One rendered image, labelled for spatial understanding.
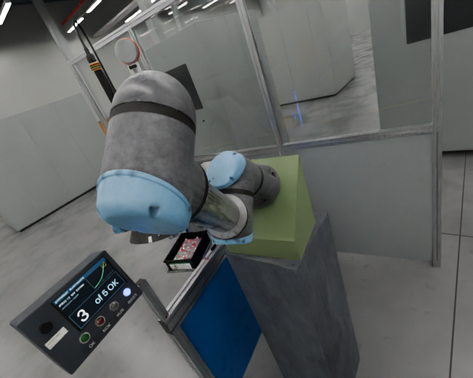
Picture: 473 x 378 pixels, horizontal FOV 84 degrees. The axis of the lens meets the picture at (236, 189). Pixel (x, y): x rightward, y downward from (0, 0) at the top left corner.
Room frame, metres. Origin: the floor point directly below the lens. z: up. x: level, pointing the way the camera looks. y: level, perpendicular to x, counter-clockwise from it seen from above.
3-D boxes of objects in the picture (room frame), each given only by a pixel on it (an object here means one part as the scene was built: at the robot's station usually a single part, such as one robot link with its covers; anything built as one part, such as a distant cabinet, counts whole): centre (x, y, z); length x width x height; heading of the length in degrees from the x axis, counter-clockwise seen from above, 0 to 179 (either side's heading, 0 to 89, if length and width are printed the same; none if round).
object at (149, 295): (0.76, 0.44, 0.96); 0.03 x 0.03 x 0.20; 52
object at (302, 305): (0.82, -0.08, 0.50); 0.30 x 0.30 x 1.00; 45
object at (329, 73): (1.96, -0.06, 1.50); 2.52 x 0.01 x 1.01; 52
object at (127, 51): (2.12, 0.35, 1.88); 0.17 x 0.15 x 0.16; 52
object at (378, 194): (1.96, -0.06, 0.50); 2.59 x 0.03 x 0.91; 52
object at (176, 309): (1.10, 0.17, 0.82); 0.90 x 0.04 x 0.08; 142
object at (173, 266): (1.15, 0.35, 0.84); 0.22 x 0.17 x 0.07; 156
